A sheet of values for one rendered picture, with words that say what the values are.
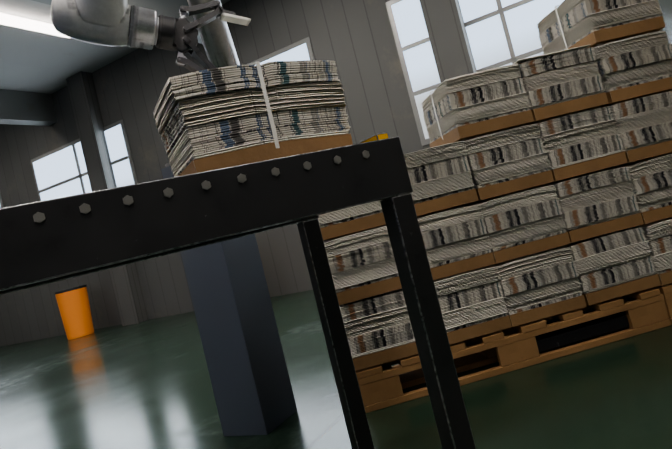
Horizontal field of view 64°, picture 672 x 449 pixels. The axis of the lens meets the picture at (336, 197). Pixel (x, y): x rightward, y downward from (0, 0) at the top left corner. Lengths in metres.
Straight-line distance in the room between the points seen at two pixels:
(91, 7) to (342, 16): 4.53
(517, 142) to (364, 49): 3.60
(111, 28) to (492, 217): 1.36
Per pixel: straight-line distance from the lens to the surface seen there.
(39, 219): 0.94
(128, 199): 0.95
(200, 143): 1.15
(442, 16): 5.11
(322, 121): 1.24
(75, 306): 7.75
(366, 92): 5.45
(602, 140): 2.23
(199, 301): 2.06
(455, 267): 1.97
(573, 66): 2.24
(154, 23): 1.31
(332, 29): 5.71
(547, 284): 2.09
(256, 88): 1.21
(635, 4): 2.44
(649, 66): 2.39
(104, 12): 1.29
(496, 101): 2.08
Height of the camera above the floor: 0.66
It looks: 2 degrees up
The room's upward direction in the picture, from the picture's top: 14 degrees counter-clockwise
